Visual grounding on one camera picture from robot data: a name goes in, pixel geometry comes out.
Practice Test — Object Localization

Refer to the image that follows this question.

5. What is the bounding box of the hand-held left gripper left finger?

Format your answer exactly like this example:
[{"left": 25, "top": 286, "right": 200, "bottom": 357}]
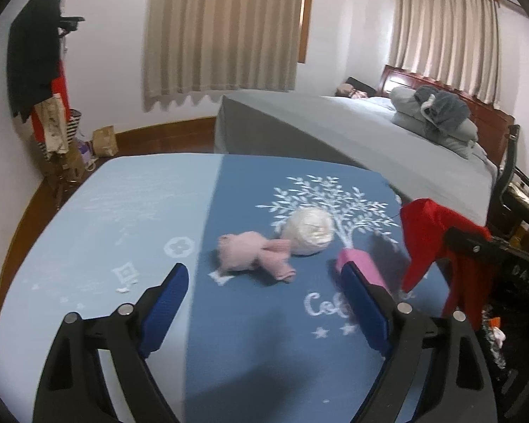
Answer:
[{"left": 33, "top": 263, "right": 189, "bottom": 423}]

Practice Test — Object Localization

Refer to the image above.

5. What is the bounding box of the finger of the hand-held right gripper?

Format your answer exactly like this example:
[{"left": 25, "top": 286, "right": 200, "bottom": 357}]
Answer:
[{"left": 443, "top": 227, "right": 512, "bottom": 258}]

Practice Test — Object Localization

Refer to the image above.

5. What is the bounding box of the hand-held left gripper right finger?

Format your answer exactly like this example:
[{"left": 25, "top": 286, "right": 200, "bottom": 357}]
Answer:
[{"left": 340, "top": 262, "right": 499, "bottom": 423}]

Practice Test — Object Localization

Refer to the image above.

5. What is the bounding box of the bright pink sock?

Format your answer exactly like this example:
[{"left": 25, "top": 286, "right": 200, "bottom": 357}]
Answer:
[{"left": 335, "top": 249, "right": 393, "bottom": 300}]

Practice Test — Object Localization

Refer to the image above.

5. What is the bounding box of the red knit cloth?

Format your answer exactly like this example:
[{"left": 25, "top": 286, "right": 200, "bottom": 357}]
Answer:
[{"left": 399, "top": 198, "right": 494, "bottom": 318}]

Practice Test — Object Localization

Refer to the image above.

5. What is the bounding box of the white rolled sock ball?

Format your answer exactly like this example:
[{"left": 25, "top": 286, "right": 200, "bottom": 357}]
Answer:
[{"left": 281, "top": 208, "right": 336, "bottom": 257}]

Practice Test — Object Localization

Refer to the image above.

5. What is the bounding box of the pink knit cloth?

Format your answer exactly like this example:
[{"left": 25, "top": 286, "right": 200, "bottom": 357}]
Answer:
[{"left": 216, "top": 230, "right": 297, "bottom": 283}]

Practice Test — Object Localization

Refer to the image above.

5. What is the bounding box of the black chair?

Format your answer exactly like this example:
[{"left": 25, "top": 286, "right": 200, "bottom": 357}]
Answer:
[{"left": 487, "top": 124, "right": 529, "bottom": 247}]

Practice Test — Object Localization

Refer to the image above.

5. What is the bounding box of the blue printed blanket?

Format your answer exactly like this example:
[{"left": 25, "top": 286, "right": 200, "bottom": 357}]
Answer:
[{"left": 0, "top": 153, "right": 452, "bottom": 423}]

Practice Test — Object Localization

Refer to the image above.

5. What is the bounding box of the wooden headboard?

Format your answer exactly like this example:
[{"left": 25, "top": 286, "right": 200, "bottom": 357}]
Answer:
[{"left": 378, "top": 65, "right": 516, "bottom": 166}]

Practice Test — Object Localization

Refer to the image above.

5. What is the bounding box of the dark grey blanket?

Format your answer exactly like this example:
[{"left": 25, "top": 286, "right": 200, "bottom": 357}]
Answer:
[{"left": 413, "top": 86, "right": 470, "bottom": 135}]

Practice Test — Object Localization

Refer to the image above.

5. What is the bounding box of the light grey folded quilt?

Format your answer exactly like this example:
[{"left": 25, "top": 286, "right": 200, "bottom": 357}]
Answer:
[{"left": 389, "top": 87, "right": 488, "bottom": 159}]

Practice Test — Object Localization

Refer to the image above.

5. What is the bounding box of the purple item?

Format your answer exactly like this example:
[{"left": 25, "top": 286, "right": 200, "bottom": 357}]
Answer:
[{"left": 77, "top": 141, "right": 98, "bottom": 170}]

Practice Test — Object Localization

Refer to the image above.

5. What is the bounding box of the brown paper bag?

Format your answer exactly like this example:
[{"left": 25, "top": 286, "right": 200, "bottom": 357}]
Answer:
[{"left": 91, "top": 125, "right": 117, "bottom": 158}]

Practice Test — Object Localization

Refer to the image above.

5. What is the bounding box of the bed with grey sheet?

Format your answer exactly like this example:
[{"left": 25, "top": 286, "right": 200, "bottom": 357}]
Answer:
[{"left": 214, "top": 89, "right": 499, "bottom": 225}]

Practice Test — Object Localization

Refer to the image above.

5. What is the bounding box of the black pillow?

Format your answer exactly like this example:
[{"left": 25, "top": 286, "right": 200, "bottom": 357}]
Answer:
[{"left": 346, "top": 77, "right": 380, "bottom": 98}]

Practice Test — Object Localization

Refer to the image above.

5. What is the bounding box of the pink bundle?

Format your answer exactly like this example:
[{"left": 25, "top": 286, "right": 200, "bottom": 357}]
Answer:
[{"left": 335, "top": 84, "right": 369, "bottom": 99}]

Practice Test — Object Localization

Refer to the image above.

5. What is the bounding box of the narrow beige curtain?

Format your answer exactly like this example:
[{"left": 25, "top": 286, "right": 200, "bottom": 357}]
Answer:
[{"left": 388, "top": 0, "right": 500, "bottom": 104}]

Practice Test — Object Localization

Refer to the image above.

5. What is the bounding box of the striped basket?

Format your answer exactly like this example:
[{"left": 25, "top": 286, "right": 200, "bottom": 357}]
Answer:
[{"left": 68, "top": 109, "right": 83, "bottom": 142}]

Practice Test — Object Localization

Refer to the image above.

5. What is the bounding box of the beige tote bag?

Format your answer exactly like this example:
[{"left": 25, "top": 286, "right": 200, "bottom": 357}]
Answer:
[{"left": 35, "top": 94, "right": 70, "bottom": 161}]

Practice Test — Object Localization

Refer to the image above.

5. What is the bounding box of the red garment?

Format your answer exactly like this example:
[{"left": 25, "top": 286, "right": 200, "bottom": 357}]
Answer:
[{"left": 30, "top": 59, "right": 69, "bottom": 146}]

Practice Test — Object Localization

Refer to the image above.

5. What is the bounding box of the wide beige curtain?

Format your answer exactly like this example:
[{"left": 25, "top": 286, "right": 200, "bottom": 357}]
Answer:
[{"left": 142, "top": 0, "right": 307, "bottom": 112}]

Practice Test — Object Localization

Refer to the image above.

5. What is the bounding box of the black coat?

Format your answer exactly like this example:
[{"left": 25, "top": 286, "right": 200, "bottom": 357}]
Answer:
[{"left": 6, "top": 0, "right": 65, "bottom": 123}]

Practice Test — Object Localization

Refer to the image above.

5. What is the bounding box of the wooden coat rack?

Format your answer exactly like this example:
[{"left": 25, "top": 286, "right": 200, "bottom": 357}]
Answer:
[{"left": 35, "top": 0, "right": 86, "bottom": 206}]

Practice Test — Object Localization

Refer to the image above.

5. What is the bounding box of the wooden window frame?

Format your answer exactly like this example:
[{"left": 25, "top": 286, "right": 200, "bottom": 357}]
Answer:
[{"left": 297, "top": 0, "right": 315, "bottom": 65}]

